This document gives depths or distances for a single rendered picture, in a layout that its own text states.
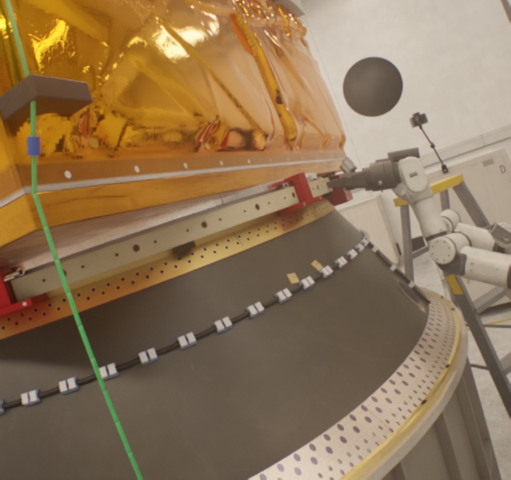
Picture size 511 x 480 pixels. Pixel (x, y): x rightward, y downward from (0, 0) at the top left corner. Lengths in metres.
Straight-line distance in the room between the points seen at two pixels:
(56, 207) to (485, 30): 8.57
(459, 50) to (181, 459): 8.38
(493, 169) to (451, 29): 4.62
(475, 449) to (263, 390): 0.71
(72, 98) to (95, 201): 0.15
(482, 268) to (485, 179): 3.34
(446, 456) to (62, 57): 1.13
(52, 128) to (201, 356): 0.52
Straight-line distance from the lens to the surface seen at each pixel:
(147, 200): 0.76
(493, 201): 4.67
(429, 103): 8.65
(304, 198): 1.21
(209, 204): 1.06
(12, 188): 0.61
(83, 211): 0.65
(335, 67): 8.93
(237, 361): 0.93
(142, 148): 0.79
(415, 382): 1.11
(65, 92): 0.61
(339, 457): 0.93
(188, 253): 1.01
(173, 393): 0.90
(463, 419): 1.39
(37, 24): 0.71
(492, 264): 1.33
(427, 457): 1.15
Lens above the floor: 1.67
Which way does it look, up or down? level
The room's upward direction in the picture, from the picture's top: 19 degrees counter-clockwise
